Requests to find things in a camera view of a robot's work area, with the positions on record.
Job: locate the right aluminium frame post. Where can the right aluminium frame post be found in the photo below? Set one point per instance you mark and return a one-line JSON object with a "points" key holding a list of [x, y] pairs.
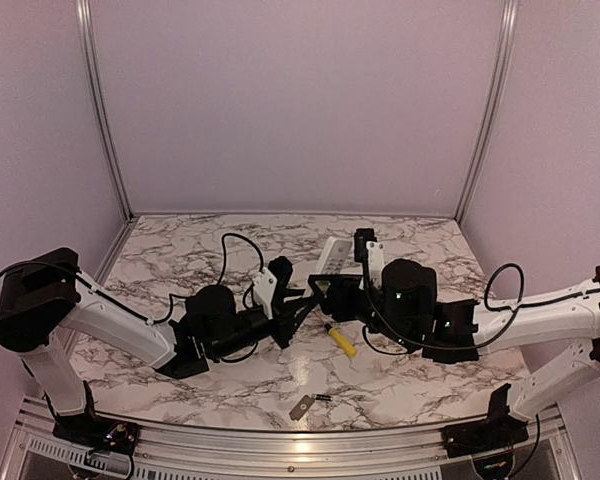
{"points": [[503, 54]]}

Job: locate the aluminium frame post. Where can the aluminium frame post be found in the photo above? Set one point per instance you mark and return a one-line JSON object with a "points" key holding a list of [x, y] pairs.
{"points": [[89, 50], [503, 54]]}

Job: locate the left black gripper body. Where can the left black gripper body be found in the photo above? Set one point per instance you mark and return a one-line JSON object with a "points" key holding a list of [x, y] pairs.
{"points": [[237, 341]]}

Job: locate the grey battery compartment cover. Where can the grey battery compartment cover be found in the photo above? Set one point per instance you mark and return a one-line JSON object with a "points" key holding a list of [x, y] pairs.
{"points": [[302, 406]]}

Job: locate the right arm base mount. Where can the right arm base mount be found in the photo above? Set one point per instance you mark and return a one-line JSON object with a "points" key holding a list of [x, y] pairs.
{"points": [[497, 430]]}

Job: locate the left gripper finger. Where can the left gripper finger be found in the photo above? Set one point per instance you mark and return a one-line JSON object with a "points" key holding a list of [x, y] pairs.
{"points": [[288, 300], [289, 316]]}

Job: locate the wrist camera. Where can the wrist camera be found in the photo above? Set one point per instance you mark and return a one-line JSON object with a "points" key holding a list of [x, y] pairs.
{"points": [[369, 253], [270, 285]]}

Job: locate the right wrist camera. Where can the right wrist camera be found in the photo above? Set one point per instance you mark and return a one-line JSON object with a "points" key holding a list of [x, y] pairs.
{"points": [[369, 253]]}

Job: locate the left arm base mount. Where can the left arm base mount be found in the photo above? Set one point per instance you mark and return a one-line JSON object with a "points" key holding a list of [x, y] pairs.
{"points": [[94, 431]]}

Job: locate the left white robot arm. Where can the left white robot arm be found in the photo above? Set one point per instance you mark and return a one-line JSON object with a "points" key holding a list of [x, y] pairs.
{"points": [[41, 295]]}

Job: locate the front aluminium table rail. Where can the front aluminium table rail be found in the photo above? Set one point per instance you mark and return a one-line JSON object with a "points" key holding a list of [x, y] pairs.
{"points": [[166, 451]]}

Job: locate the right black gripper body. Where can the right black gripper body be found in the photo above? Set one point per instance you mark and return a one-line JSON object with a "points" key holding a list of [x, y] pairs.
{"points": [[397, 330]]}

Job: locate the left aluminium frame post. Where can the left aluminium frame post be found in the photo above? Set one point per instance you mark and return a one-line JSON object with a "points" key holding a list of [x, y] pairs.
{"points": [[89, 50]]}

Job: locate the yellow handle screwdriver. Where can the yellow handle screwdriver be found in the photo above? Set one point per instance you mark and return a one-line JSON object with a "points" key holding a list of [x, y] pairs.
{"points": [[341, 340]]}

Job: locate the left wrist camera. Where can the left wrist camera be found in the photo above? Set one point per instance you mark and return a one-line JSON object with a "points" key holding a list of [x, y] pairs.
{"points": [[270, 285]]}

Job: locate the white remote control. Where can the white remote control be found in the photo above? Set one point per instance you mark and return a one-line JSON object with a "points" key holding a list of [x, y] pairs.
{"points": [[334, 255]]}

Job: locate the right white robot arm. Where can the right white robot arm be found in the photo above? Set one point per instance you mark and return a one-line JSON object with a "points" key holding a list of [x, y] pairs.
{"points": [[572, 313]]}

